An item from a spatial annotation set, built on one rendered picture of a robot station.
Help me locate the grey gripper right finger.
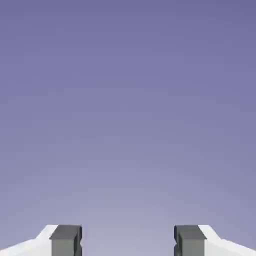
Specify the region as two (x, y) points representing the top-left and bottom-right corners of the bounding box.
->
(173, 224), (256, 256)

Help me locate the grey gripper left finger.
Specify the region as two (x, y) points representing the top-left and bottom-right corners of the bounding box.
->
(0, 224), (83, 256)

